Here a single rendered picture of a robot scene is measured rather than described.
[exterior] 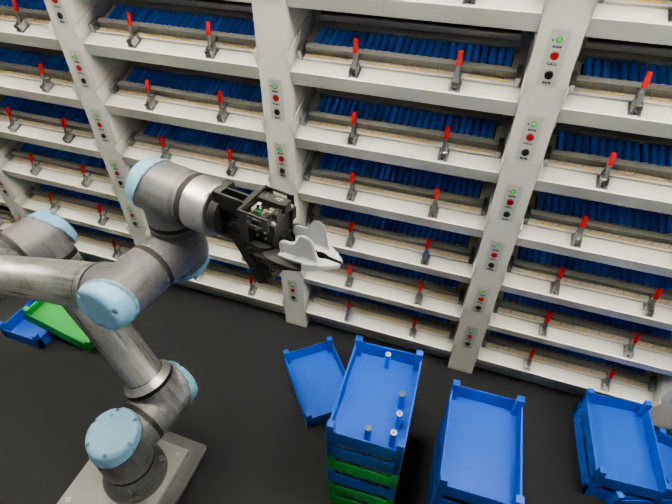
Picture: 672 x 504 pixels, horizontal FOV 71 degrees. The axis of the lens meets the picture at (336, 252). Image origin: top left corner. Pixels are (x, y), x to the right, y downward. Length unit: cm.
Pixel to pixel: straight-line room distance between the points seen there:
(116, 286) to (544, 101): 101
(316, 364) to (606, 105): 132
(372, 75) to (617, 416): 141
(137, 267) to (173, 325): 137
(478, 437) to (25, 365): 174
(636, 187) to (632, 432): 89
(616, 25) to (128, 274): 107
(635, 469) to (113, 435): 159
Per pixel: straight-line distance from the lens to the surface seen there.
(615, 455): 190
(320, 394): 187
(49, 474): 198
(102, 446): 153
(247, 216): 70
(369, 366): 145
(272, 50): 139
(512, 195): 140
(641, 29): 125
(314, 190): 157
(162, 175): 79
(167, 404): 157
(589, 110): 130
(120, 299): 80
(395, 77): 133
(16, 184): 259
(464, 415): 150
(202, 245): 88
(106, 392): 207
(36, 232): 135
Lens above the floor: 160
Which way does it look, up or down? 42 degrees down
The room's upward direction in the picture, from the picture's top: straight up
